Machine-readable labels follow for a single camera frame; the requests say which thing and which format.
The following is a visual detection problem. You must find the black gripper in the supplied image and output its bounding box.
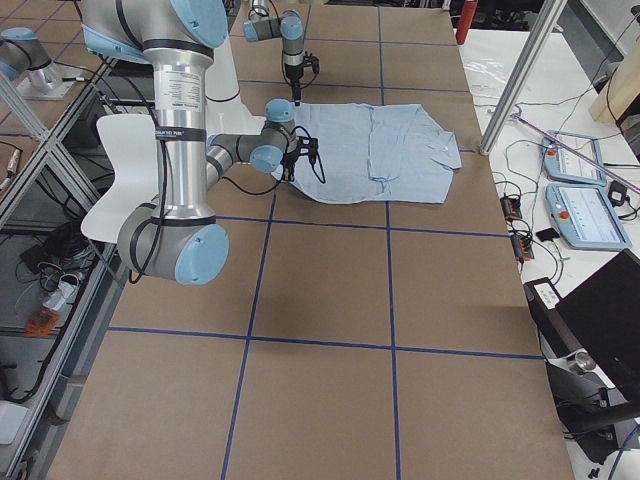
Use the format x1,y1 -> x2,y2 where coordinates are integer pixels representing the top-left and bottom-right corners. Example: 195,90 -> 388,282
285,64 -> 305,106
281,150 -> 298,181

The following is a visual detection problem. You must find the light blue button-up shirt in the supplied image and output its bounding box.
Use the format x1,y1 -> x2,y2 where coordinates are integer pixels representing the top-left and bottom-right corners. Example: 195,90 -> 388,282
293,103 -> 462,204

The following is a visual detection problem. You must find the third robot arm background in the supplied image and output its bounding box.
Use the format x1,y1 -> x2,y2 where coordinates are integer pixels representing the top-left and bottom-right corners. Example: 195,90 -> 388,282
1,27 -> 85,100

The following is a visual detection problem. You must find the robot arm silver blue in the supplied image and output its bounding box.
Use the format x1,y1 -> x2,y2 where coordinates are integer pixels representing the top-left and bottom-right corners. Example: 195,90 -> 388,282
243,1 -> 305,105
81,1 -> 299,285

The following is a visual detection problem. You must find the white plastic chair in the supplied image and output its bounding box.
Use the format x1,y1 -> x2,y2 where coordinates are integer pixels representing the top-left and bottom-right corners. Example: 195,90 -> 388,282
81,114 -> 158,244

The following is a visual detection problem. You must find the brown paper table cover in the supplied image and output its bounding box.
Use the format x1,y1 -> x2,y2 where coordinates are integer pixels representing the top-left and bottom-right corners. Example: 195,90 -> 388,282
47,6 -> 573,479

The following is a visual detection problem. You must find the red cylinder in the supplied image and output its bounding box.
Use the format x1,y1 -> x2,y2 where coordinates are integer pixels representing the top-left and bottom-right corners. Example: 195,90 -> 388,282
456,0 -> 477,45

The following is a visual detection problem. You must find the clear plastic bag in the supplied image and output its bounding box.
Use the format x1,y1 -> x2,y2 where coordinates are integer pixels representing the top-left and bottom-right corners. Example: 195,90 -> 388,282
463,56 -> 512,101

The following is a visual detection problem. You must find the reacher grabber stick tool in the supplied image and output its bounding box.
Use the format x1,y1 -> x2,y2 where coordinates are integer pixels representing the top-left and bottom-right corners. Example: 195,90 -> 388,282
509,113 -> 640,194

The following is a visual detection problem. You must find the upper blue teach pendant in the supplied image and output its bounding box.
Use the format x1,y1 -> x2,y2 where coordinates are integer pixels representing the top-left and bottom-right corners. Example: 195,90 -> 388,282
543,130 -> 606,186

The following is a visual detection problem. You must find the blue teach pendant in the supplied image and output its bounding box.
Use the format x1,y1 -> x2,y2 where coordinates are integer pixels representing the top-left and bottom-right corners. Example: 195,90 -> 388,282
543,130 -> 606,186
545,183 -> 632,252

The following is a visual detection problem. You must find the lower blue teach pendant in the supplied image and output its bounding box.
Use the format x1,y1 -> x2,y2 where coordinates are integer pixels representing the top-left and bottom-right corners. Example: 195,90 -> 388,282
545,183 -> 632,252

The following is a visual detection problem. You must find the black laptop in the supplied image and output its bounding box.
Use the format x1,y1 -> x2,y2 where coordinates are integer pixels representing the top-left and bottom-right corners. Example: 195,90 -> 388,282
523,249 -> 639,400

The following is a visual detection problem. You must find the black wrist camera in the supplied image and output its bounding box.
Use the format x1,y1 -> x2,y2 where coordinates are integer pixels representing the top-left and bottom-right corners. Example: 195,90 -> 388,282
303,52 -> 320,75
295,136 -> 319,166

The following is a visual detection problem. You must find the aluminium frame post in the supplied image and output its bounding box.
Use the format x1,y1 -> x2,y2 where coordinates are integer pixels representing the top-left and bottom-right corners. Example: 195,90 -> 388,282
479,0 -> 567,155

